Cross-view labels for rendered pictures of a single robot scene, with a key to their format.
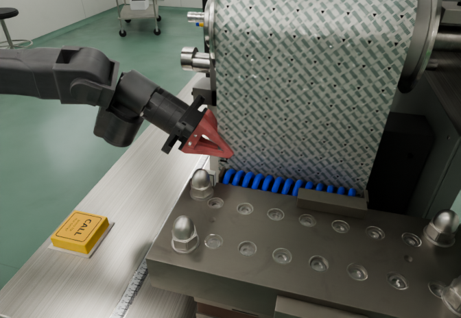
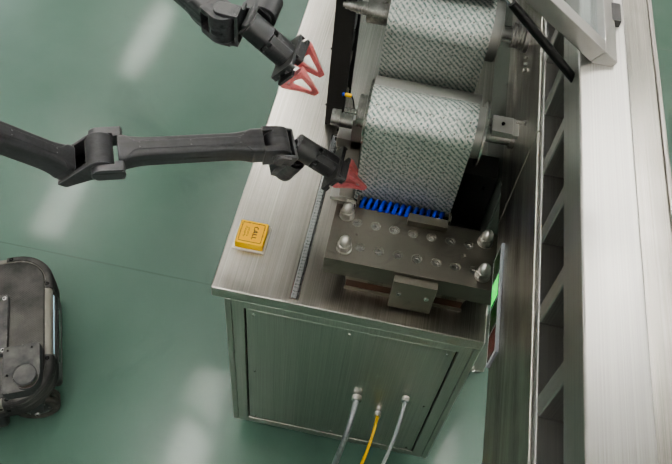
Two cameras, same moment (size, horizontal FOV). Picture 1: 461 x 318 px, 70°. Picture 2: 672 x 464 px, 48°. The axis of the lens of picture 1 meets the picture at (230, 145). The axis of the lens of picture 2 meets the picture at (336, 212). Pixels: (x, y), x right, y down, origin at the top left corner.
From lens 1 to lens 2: 1.29 m
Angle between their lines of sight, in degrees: 20
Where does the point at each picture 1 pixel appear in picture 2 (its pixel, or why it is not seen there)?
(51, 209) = not seen: hidden behind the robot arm
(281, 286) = (397, 270)
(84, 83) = (284, 158)
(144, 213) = (291, 219)
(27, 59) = (248, 143)
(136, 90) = (308, 153)
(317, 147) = (422, 189)
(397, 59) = (465, 155)
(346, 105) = (439, 171)
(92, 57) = (283, 135)
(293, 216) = (404, 231)
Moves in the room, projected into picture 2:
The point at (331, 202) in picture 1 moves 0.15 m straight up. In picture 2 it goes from (427, 223) to (439, 182)
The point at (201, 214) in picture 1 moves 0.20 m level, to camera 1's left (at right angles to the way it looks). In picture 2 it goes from (349, 230) to (263, 231)
